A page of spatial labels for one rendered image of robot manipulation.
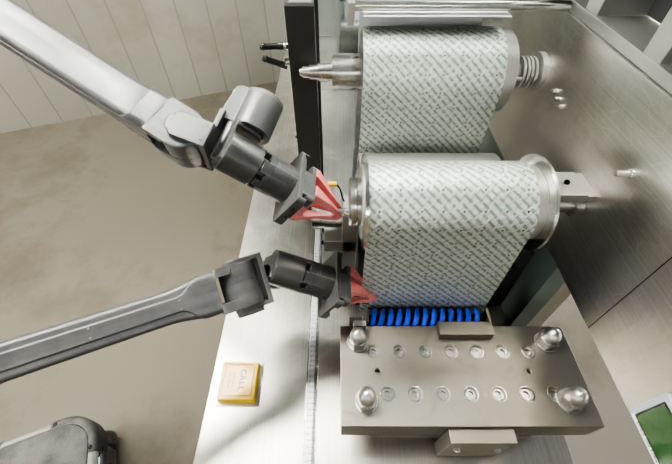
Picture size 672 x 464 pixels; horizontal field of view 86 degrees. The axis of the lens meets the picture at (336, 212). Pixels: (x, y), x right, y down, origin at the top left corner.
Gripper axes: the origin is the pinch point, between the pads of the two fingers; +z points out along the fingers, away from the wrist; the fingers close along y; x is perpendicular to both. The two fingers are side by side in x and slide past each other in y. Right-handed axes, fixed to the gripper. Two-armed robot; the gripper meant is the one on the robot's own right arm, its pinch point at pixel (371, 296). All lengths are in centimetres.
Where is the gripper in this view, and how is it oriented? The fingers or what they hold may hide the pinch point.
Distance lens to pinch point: 67.1
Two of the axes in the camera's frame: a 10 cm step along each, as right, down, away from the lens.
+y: 0.0, 7.4, -6.7
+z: 8.7, 3.3, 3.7
